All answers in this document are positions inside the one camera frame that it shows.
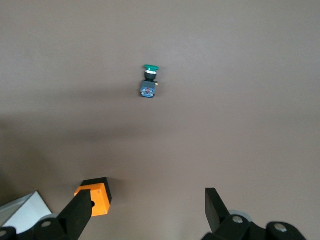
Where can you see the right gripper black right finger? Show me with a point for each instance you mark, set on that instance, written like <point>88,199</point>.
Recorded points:
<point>216,212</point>

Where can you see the white drawer cabinet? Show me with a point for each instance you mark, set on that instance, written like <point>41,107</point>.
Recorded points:
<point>25,215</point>

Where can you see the orange button enclosure box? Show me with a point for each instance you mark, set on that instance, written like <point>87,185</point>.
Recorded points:
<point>101,200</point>

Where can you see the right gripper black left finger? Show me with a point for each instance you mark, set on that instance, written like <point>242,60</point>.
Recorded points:
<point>75,217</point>

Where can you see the green mushroom push button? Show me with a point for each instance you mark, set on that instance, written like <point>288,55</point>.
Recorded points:
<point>148,87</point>

